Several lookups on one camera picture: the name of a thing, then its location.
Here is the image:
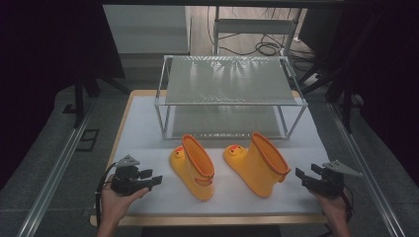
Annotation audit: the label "black tripod stand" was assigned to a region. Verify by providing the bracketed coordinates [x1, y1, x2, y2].
[297, 62, 365, 134]
[72, 73, 130, 129]

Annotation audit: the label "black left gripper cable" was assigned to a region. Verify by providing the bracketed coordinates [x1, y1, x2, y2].
[94, 161, 118, 218]

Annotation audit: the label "yellow rubber boot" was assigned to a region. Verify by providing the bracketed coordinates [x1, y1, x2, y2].
[168, 133, 215, 201]
[222, 131, 293, 198]

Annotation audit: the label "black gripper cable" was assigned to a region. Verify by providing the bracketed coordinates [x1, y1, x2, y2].
[94, 161, 118, 218]
[340, 184, 356, 222]

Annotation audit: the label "white metal stand frame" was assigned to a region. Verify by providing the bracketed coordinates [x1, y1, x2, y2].
[212, 6, 301, 57]

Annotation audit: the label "metal two-tier shoe rack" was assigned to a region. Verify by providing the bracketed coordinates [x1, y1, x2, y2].
[153, 54, 309, 141]

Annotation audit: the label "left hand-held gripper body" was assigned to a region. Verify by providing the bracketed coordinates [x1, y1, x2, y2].
[110, 153, 146, 197]

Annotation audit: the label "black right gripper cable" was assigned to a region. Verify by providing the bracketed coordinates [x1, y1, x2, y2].
[340, 184, 356, 222]

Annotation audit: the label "white table mat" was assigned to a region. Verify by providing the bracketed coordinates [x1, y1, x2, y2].
[113, 95, 330, 216]

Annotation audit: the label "aluminium floor rail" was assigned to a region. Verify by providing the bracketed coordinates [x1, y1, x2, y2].
[326, 102, 407, 237]
[16, 98, 97, 237]

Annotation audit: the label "person's left hand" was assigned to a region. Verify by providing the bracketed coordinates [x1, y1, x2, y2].
[99, 174, 151, 228]

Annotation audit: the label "person's right hand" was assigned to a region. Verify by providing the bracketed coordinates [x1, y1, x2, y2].
[310, 189, 350, 228]

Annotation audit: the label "black floor cables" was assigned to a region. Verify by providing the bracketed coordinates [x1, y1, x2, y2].
[207, 6, 319, 68]

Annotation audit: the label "grey cabinet panel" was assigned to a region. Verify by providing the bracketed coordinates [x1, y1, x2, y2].
[103, 4, 192, 55]

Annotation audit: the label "wooden table board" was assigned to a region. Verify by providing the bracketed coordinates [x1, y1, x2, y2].
[90, 89, 330, 228]

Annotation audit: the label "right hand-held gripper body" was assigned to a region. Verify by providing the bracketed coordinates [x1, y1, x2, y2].
[304, 160, 364, 198]

